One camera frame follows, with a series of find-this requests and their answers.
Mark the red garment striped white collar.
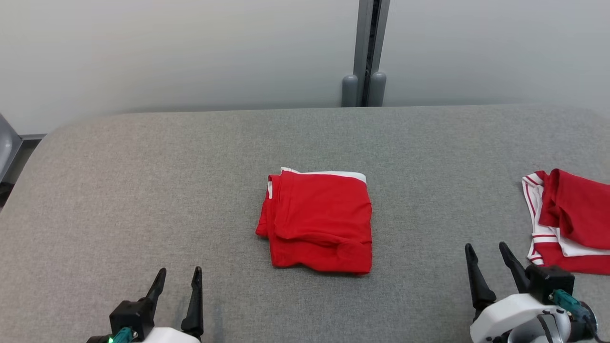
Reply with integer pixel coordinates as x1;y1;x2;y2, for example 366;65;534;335
521;168;610;276

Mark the grey metal object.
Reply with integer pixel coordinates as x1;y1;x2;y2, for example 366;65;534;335
0;113;23;184

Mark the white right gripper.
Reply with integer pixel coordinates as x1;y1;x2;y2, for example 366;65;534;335
465;242;572;343

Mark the grey cylindrical post foot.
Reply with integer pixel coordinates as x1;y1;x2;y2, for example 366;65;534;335
341;74;359;108
369;71;387;107

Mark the grey vertical partition post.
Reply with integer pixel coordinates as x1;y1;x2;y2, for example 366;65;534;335
353;0;391;107

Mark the teal left camera cable plug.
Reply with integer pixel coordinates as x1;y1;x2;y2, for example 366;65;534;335
107;326;135;343

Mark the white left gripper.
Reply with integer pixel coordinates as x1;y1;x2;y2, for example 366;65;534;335
137;266;204;343

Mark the teal right camera cable plug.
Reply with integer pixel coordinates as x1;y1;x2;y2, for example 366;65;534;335
548;289;597;330

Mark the red garment plain white trim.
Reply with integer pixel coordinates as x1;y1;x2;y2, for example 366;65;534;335
255;167;374;276

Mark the teal camera cable plug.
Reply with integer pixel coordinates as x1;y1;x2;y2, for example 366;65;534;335
548;289;597;330
107;326;135;343

